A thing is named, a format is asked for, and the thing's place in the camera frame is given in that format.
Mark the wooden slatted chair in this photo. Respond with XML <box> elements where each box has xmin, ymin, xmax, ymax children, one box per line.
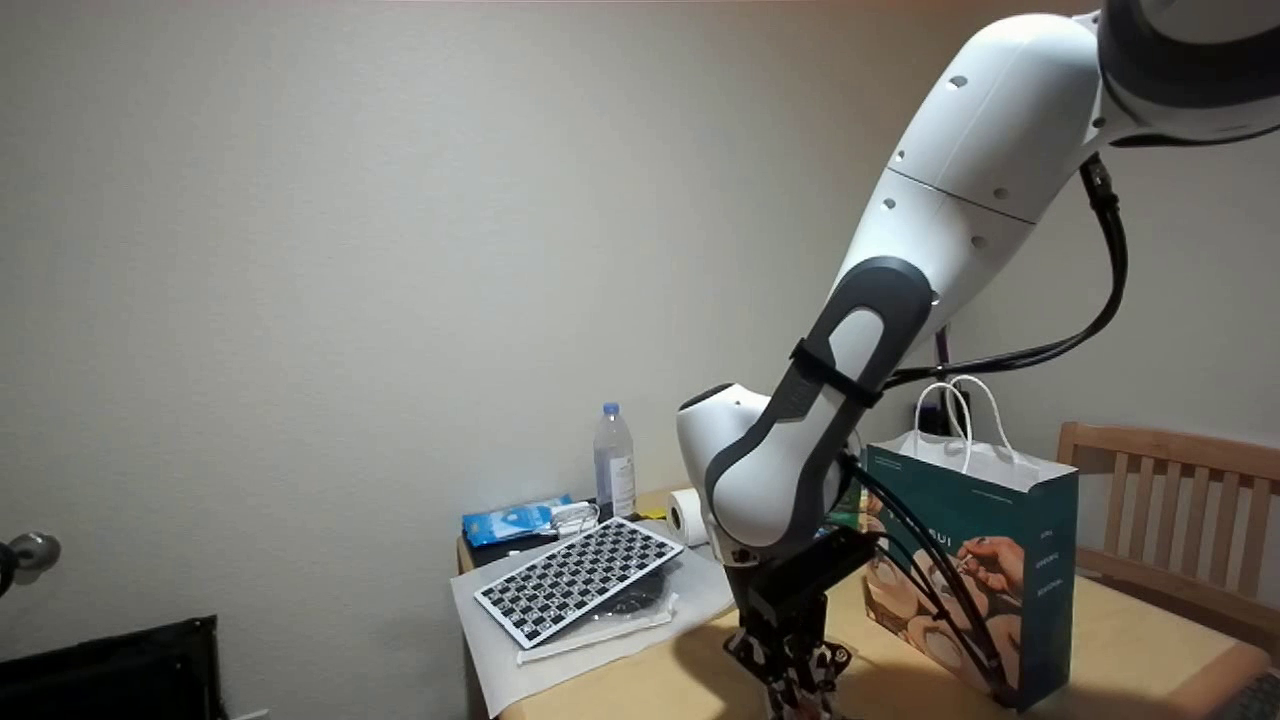
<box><xmin>1057</xmin><ymin>419</ymin><xmax>1280</xmax><ymax>659</ymax></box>

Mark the clear plastic water bottle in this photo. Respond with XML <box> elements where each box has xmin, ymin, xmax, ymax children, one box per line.
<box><xmin>592</xmin><ymin>401</ymin><xmax>640</xmax><ymax>523</ymax></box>

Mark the green paper bag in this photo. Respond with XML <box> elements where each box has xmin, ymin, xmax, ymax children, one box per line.
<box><xmin>850</xmin><ymin>374</ymin><xmax>1079</xmax><ymax>718</ymax></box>

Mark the black wall plug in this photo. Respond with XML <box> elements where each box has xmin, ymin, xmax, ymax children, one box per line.
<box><xmin>911</xmin><ymin>388</ymin><xmax>974</xmax><ymax>440</ymax></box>

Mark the small white box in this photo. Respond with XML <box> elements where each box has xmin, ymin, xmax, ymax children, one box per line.
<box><xmin>543</xmin><ymin>496</ymin><xmax>601</xmax><ymax>539</ymax></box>

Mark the black white patterned board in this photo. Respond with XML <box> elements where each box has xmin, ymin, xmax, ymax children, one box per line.
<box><xmin>472</xmin><ymin>511</ymin><xmax>687</xmax><ymax>656</ymax></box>

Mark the blue wipes packet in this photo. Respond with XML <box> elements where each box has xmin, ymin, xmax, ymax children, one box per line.
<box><xmin>454</xmin><ymin>496</ymin><xmax>562</xmax><ymax>557</ymax></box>

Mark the black pouch under board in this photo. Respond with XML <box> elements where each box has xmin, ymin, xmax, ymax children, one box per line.
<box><xmin>579</xmin><ymin>563</ymin><xmax>683</xmax><ymax>621</ymax></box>

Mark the white paper towel roll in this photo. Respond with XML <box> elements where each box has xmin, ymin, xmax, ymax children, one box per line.
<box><xmin>664</xmin><ymin>483</ymin><xmax>715</xmax><ymax>547</ymax></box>

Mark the black furniture block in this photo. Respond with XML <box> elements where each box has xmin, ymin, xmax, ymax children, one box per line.
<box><xmin>0</xmin><ymin>610</ymin><xmax>227</xmax><ymax>720</ymax></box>

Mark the white translucent table sheet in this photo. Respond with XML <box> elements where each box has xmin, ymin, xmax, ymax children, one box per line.
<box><xmin>449</xmin><ymin>529</ymin><xmax>742</xmax><ymax>720</ymax></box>

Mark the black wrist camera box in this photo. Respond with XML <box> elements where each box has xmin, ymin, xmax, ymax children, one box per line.
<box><xmin>783</xmin><ymin>529</ymin><xmax>884</xmax><ymax>601</ymax></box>

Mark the silver door knob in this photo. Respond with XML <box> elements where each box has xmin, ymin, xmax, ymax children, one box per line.
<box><xmin>0</xmin><ymin>529</ymin><xmax>66</xmax><ymax>601</ymax></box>

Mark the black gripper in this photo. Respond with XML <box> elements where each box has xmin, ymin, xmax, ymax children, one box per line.
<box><xmin>722</xmin><ymin>563</ymin><xmax>857</xmax><ymax>720</ymax></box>

